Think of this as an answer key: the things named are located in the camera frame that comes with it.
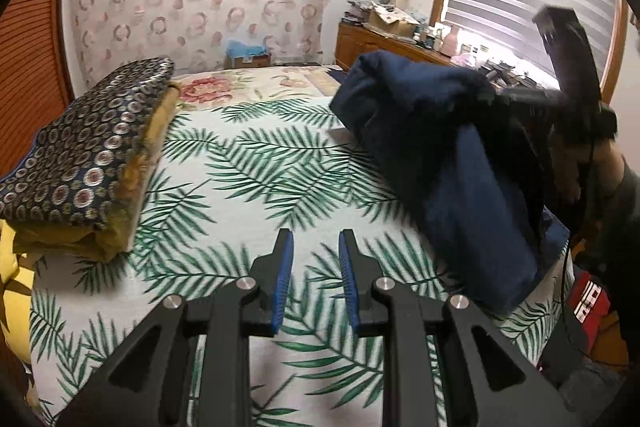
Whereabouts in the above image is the open cardboard box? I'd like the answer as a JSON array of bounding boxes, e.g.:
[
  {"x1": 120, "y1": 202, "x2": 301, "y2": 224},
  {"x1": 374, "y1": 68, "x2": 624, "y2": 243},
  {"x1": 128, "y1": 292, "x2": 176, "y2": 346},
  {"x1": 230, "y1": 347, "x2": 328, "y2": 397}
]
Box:
[{"x1": 367, "y1": 4, "x2": 421, "y2": 38}]

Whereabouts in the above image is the wooden louvered wardrobe door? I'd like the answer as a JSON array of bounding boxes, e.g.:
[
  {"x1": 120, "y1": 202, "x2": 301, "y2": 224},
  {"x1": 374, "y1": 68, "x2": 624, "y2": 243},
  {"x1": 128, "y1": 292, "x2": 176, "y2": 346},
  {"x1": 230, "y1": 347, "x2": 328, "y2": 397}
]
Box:
[{"x1": 0, "y1": 0, "x2": 76, "y2": 178}]

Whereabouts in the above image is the navy t-shirt with orange print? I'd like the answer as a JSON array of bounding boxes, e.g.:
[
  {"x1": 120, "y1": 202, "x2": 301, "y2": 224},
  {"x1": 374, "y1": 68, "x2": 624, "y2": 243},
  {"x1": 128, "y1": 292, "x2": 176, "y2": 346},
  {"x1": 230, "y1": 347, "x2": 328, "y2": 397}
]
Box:
[{"x1": 329, "y1": 51, "x2": 571, "y2": 315}]

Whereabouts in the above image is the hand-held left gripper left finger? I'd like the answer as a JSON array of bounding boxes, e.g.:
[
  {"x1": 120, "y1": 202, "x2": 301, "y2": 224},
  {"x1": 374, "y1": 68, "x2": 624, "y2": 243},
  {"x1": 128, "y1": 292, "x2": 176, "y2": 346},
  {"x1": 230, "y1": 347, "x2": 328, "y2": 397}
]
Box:
[{"x1": 55, "y1": 228, "x2": 294, "y2": 427}]

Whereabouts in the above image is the dark circle-patterned folded blanket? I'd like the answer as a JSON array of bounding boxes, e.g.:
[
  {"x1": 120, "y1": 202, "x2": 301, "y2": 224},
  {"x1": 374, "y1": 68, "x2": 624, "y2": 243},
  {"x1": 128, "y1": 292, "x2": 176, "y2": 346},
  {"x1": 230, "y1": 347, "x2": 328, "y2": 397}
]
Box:
[{"x1": 0, "y1": 56, "x2": 175, "y2": 230}]

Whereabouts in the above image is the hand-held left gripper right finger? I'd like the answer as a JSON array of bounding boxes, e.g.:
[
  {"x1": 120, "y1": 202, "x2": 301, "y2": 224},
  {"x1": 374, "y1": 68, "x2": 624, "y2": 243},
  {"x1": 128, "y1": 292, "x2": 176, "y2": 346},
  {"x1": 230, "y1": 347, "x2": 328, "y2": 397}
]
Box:
[{"x1": 338, "y1": 229, "x2": 581, "y2": 427}]

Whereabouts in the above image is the person's right forearm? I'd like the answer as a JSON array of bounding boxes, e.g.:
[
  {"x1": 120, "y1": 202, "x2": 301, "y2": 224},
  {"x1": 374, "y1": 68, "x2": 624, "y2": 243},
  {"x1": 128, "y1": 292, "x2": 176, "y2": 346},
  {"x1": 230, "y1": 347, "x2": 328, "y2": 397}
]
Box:
[{"x1": 595, "y1": 157, "x2": 640, "y2": 268}]

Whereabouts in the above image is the red white-printed cloth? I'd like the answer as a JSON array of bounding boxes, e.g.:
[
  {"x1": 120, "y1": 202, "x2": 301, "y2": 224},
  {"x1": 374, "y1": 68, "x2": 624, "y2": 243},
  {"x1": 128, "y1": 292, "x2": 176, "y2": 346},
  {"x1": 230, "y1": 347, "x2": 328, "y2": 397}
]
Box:
[{"x1": 567, "y1": 272, "x2": 613, "y2": 323}]

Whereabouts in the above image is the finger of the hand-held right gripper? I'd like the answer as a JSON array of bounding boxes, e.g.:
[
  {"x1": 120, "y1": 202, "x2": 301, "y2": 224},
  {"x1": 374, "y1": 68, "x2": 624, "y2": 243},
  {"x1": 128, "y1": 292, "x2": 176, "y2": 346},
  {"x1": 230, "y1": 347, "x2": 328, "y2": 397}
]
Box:
[{"x1": 477, "y1": 87, "x2": 551, "y2": 108}]

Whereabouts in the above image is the floral quilt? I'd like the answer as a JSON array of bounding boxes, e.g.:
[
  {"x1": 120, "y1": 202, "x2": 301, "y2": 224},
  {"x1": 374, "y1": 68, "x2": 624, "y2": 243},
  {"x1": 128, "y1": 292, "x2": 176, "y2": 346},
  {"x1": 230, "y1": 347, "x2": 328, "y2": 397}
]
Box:
[{"x1": 170, "y1": 64, "x2": 346, "y2": 112}]

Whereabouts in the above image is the palm-leaf printed bed sheet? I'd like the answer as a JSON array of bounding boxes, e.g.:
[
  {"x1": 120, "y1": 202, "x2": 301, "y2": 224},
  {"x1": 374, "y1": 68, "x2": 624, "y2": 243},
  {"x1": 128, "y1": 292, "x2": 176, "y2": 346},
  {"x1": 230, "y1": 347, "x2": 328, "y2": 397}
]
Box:
[{"x1": 30, "y1": 99, "x2": 571, "y2": 427}]

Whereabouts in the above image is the pink bottle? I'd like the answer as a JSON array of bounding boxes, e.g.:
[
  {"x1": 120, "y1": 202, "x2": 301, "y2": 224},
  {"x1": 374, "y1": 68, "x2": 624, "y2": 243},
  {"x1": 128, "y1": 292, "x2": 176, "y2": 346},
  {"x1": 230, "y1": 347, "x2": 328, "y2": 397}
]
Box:
[{"x1": 441, "y1": 27, "x2": 461, "y2": 55}]

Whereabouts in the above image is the mustard folded blanket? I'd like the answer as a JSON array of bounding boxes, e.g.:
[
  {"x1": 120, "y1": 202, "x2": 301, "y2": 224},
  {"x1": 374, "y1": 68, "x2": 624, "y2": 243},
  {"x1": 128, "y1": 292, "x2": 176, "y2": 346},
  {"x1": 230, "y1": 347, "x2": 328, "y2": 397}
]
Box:
[{"x1": 12, "y1": 82, "x2": 181, "y2": 264}]

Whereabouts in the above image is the person's right hand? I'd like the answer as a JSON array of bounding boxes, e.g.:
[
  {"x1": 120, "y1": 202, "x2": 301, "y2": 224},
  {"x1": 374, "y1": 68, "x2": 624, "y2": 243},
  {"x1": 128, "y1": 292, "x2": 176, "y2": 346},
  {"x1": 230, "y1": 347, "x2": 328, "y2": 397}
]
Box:
[{"x1": 560, "y1": 139, "x2": 626, "y2": 208}]

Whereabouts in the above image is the bright yellow cloth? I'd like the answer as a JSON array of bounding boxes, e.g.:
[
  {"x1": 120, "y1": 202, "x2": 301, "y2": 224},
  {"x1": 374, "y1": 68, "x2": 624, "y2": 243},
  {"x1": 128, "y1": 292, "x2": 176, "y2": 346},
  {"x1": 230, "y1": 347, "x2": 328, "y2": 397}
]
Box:
[{"x1": 0, "y1": 224, "x2": 38, "y2": 408}]

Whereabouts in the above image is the wooden cabinet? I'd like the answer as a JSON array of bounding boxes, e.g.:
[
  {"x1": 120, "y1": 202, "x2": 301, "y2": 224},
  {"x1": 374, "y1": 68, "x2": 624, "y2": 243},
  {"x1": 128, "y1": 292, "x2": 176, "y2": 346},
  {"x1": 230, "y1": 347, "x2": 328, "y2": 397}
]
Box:
[{"x1": 334, "y1": 22, "x2": 451, "y2": 75}]

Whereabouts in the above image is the cardboard box with blue cloth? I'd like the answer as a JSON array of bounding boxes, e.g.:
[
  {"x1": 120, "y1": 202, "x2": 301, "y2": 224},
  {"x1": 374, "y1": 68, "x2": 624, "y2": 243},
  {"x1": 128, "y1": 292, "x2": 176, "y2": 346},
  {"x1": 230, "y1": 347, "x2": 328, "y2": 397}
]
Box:
[{"x1": 225, "y1": 39, "x2": 273, "y2": 70}]

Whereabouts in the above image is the stack of folded cloths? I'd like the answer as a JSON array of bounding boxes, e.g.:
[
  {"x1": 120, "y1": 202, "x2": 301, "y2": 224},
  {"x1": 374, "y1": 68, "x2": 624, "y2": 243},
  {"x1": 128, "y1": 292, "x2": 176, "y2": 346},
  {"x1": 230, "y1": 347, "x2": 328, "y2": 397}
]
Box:
[{"x1": 345, "y1": 0, "x2": 373, "y2": 25}]

